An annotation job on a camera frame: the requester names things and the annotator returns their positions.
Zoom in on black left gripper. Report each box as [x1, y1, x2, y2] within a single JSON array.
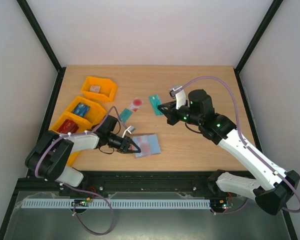
[[107, 132, 141, 154]]

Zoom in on pink card holder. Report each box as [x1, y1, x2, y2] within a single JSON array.
[[132, 134, 162, 158]]

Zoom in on teal credit card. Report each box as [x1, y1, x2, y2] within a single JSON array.
[[119, 108, 133, 124]]

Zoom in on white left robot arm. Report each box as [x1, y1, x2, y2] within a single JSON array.
[[25, 115, 141, 188]]

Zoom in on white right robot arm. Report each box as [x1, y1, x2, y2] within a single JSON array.
[[157, 89, 300, 216]]

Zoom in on blue card stack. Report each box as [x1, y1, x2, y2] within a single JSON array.
[[72, 102, 90, 118]]

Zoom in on red card stack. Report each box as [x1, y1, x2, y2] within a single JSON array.
[[57, 119, 79, 134]]

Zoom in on yellow bin bottom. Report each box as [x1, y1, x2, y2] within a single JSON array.
[[66, 151, 80, 167]]

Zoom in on yellow bin top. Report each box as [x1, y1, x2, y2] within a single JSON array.
[[80, 76, 118, 103]]

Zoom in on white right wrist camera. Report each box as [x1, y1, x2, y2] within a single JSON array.
[[169, 84, 187, 110]]

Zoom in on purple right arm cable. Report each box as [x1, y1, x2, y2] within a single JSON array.
[[174, 75, 300, 216]]

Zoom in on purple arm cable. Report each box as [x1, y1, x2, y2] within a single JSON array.
[[34, 105, 128, 236], [174, 75, 300, 216]]

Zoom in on grey slotted cable duct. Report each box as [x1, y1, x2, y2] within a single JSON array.
[[21, 198, 211, 210]]

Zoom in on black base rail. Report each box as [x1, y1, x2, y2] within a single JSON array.
[[13, 171, 237, 198]]

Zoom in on black right frame post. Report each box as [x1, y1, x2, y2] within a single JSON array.
[[234, 0, 285, 76]]

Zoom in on black frame post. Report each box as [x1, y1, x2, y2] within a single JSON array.
[[16, 0, 63, 75], [234, 0, 285, 76]]

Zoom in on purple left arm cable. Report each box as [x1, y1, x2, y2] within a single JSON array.
[[34, 105, 128, 236]]

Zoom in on black left frame post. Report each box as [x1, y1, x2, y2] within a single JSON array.
[[16, 0, 63, 75]]

